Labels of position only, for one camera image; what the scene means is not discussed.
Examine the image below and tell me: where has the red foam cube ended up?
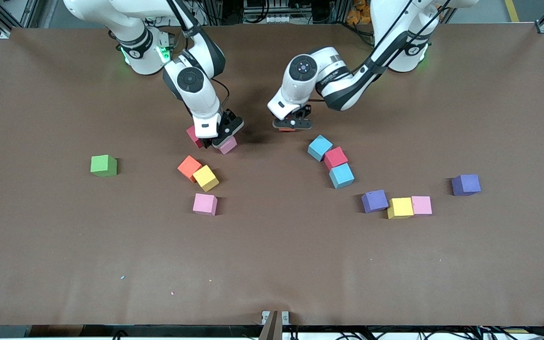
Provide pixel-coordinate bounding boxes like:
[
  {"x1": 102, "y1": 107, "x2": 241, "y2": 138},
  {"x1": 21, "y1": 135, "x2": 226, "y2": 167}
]
[
  {"x1": 186, "y1": 125, "x2": 205, "y2": 149},
  {"x1": 323, "y1": 146, "x2": 349, "y2": 171}
]

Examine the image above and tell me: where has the yellow foam cube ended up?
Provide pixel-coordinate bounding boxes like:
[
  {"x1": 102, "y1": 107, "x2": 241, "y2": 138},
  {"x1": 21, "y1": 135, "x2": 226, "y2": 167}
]
[
  {"x1": 192, "y1": 165, "x2": 220, "y2": 192},
  {"x1": 387, "y1": 197, "x2": 415, "y2": 220}
]

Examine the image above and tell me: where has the blue foam cube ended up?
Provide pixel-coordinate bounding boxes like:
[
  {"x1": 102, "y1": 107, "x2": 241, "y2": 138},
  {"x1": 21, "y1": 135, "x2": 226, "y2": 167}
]
[
  {"x1": 329, "y1": 163, "x2": 355, "y2": 189},
  {"x1": 307, "y1": 135, "x2": 333, "y2": 162}
]

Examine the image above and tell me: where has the green foam cube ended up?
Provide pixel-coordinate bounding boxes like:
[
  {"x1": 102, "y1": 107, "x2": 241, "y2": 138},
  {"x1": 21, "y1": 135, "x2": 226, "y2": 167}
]
[{"x1": 90, "y1": 154, "x2": 118, "y2": 178}]

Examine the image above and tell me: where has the orange objects pile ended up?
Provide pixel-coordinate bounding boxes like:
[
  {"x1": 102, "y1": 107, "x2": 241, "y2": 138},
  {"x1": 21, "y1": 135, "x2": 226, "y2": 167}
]
[{"x1": 346, "y1": 0, "x2": 373, "y2": 26}]

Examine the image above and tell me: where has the brown table cover sheet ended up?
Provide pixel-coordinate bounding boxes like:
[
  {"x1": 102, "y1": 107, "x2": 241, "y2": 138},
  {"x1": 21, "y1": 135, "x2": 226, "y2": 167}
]
[{"x1": 0, "y1": 23, "x2": 544, "y2": 327}]

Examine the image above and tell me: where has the purple foam cube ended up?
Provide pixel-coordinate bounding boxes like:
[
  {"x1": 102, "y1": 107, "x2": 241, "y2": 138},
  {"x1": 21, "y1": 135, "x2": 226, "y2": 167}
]
[
  {"x1": 361, "y1": 190, "x2": 390, "y2": 213},
  {"x1": 451, "y1": 174, "x2": 482, "y2": 196}
]

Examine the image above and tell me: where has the metal table edge bracket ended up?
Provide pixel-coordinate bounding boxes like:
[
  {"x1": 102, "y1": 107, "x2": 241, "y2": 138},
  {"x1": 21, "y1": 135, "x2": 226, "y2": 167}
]
[{"x1": 261, "y1": 310, "x2": 290, "y2": 325}]

